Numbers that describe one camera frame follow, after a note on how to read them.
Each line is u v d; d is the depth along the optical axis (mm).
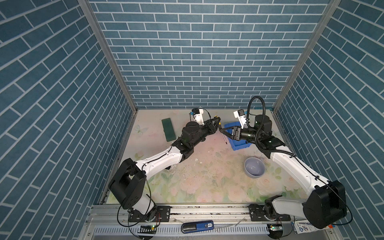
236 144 946
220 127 737
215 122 735
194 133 577
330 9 717
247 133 655
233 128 675
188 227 667
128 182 432
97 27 768
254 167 889
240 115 680
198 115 691
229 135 697
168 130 1048
